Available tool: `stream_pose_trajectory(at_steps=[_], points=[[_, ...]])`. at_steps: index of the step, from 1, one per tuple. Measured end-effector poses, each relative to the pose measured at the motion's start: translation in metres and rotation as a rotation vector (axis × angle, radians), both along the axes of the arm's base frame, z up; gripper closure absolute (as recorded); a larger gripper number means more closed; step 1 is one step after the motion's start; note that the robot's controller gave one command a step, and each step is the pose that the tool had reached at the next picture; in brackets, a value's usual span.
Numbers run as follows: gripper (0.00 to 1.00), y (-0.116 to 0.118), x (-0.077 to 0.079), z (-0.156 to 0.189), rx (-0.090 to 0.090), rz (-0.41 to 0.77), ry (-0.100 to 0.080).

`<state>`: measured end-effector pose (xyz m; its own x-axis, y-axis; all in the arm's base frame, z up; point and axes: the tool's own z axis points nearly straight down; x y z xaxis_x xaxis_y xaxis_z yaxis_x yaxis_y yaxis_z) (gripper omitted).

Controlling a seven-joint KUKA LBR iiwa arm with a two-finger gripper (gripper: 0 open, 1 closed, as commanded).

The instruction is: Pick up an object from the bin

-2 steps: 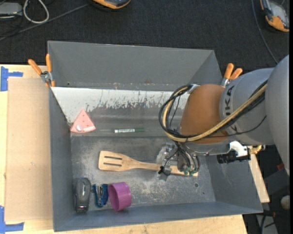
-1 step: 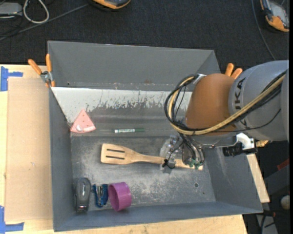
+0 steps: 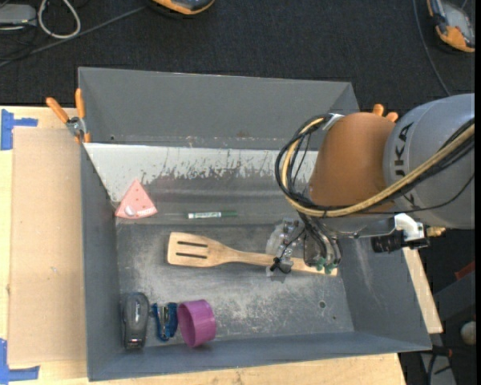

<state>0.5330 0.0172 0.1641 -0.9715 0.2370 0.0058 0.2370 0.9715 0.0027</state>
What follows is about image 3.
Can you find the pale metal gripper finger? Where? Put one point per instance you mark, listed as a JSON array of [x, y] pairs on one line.
[[280, 273], [278, 239]]

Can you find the grey metal bin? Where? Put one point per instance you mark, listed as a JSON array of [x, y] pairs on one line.
[[240, 295]]

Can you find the green and white pen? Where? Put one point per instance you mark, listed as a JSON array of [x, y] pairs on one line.
[[204, 215]]

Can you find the wooden slotted spatula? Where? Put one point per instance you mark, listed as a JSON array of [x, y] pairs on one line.
[[200, 251]]

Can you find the purple plastic cup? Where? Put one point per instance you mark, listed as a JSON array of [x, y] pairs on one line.
[[198, 322]]

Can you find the small blue stapler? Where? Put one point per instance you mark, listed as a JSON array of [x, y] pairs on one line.
[[165, 321]]

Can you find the pink triangular packet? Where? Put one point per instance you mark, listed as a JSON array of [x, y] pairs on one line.
[[136, 205]]

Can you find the brown cardboard board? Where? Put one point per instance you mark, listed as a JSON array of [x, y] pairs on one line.
[[44, 235]]

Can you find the black cylinder on white bracket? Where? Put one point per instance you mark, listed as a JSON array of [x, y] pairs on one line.
[[389, 242]]

